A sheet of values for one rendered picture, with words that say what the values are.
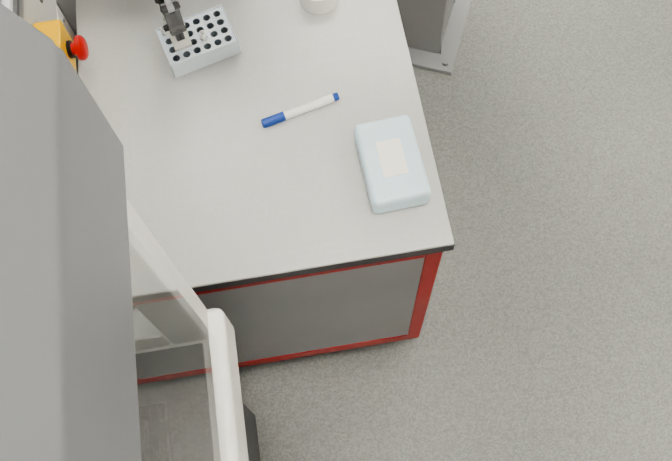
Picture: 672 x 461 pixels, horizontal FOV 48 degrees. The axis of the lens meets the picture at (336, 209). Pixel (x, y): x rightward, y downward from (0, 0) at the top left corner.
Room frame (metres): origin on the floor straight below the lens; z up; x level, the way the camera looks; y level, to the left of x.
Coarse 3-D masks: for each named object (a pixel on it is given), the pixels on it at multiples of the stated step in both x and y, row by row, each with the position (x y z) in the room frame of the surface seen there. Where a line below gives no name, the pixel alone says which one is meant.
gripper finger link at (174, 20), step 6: (162, 6) 0.73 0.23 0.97; (174, 6) 0.73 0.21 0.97; (168, 12) 0.73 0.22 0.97; (174, 12) 0.74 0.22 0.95; (180, 12) 0.74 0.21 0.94; (168, 18) 0.74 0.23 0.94; (174, 18) 0.74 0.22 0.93; (180, 18) 0.74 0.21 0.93; (168, 24) 0.74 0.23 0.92; (174, 24) 0.74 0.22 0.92; (180, 24) 0.75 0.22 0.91; (174, 30) 0.74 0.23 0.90
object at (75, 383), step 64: (0, 64) 0.25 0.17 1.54; (64, 64) 0.28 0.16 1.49; (0, 128) 0.21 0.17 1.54; (64, 128) 0.23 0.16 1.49; (0, 192) 0.17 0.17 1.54; (64, 192) 0.19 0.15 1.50; (0, 256) 0.14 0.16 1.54; (64, 256) 0.15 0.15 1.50; (128, 256) 0.19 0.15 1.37; (0, 320) 0.10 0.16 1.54; (64, 320) 0.11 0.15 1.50; (128, 320) 0.14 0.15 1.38; (0, 384) 0.07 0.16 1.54; (64, 384) 0.08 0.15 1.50; (128, 384) 0.10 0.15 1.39; (0, 448) 0.05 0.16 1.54; (64, 448) 0.05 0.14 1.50; (128, 448) 0.06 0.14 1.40; (256, 448) 0.18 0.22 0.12
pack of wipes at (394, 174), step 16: (368, 128) 0.59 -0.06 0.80; (384, 128) 0.59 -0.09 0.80; (400, 128) 0.58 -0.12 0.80; (368, 144) 0.56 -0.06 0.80; (384, 144) 0.56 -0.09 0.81; (400, 144) 0.56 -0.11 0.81; (416, 144) 0.55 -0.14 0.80; (368, 160) 0.53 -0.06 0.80; (384, 160) 0.53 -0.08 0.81; (400, 160) 0.53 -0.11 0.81; (416, 160) 0.53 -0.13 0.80; (368, 176) 0.51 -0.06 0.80; (384, 176) 0.50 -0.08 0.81; (400, 176) 0.50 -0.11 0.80; (416, 176) 0.50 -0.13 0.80; (368, 192) 0.49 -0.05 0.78; (384, 192) 0.48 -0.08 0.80; (400, 192) 0.47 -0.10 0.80; (416, 192) 0.47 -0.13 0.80; (384, 208) 0.46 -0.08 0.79; (400, 208) 0.46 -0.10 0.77
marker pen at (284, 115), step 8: (328, 96) 0.67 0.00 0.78; (336, 96) 0.67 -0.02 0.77; (304, 104) 0.66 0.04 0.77; (312, 104) 0.66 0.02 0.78; (320, 104) 0.66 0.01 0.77; (280, 112) 0.65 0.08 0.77; (288, 112) 0.65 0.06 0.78; (296, 112) 0.65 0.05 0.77; (304, 112) 0.65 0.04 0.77; (264, 120) 0.64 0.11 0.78; (272, 120) 0.64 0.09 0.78; (280, 120) 0.64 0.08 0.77
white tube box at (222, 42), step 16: (192, 16) 0.85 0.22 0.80; (208, 16) 0.85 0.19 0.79; (224, 16) 0.84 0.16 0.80; (160, 32) 0.82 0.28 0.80; (192, 32) 0.82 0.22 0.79; (208, 32) 0.81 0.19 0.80; (224, 32) 0.82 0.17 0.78; (192, 48) 0.78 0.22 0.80; (208, 48) 0.79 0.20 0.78; (224, 48) 0.78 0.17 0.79; (240, 48) 0.79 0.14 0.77; (176, 64) 0.75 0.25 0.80; (192, 64) 0.76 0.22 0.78; (208, 64) 0.77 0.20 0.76
